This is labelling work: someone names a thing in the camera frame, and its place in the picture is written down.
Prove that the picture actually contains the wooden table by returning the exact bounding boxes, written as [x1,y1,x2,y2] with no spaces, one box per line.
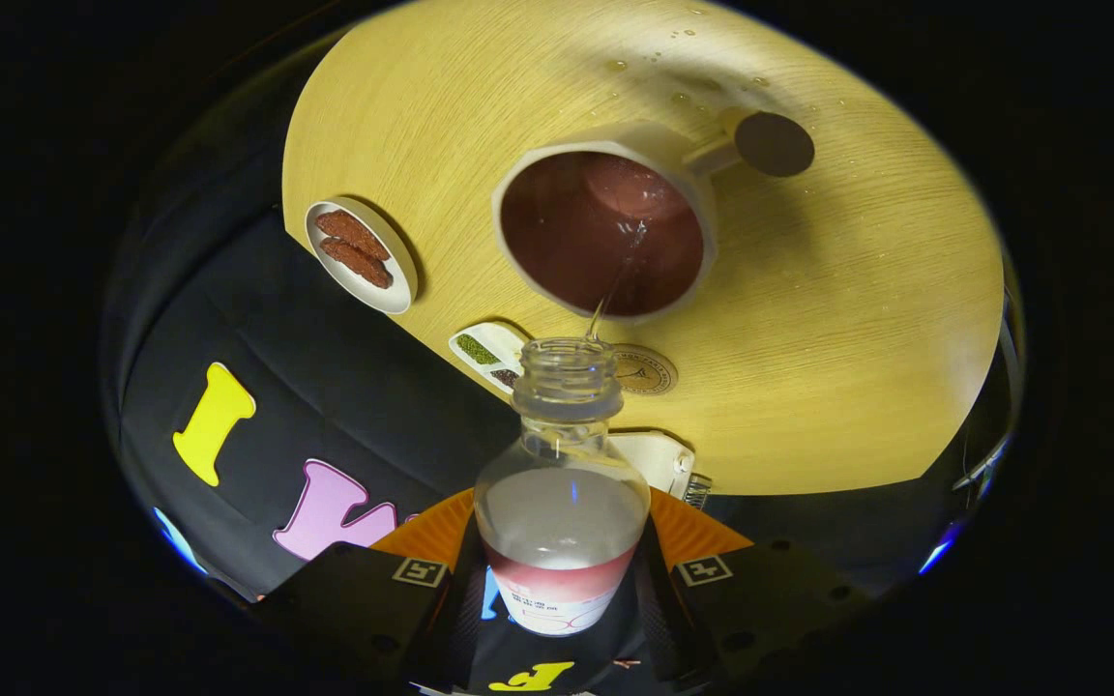
[281,0,1006,497]

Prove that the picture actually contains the white round plate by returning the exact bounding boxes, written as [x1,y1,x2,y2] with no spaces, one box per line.
[306,197,419,315]

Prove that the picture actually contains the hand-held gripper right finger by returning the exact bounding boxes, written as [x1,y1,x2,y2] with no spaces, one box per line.
[634,488,875,685]

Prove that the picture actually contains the white divided dish of beans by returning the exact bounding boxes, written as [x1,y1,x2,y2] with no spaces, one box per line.
[449,321,531,393]

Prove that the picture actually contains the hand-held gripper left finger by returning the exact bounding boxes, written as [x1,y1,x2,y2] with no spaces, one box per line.
[252,488,488,692]

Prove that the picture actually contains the white toaster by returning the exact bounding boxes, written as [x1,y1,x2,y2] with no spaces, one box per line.
[608,431,697,500]

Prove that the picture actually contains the brown meat piece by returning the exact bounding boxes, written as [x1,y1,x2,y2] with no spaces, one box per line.
[314,210,391,262]
[319,237,395,290]

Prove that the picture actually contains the clear juice bottle pink label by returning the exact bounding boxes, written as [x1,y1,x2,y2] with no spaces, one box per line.
[473,336,652,637]

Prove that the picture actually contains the beige cup with handle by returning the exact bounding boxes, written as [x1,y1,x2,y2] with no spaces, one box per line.
[491,108,816,325]

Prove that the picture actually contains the round wooden coaster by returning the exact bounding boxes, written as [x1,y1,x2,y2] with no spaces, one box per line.
[612,343,679,396]

